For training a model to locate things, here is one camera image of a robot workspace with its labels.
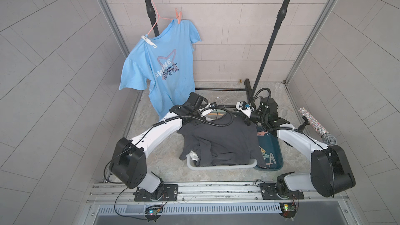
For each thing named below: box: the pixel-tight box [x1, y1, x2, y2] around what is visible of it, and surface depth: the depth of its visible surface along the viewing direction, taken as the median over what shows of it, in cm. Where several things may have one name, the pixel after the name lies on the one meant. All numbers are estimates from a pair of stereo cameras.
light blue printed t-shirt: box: [119, 18, 202, 121], surface depth 79 cm
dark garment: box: [176, 112, 267, 168], surface depth 77 cm
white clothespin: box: [141, 35, 158, 49], surface depth 64 cm
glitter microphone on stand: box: [297, 107, 338, 147], surface depth 69 cm
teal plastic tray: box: [253, 125, 284, 172], surface depth 82 cm
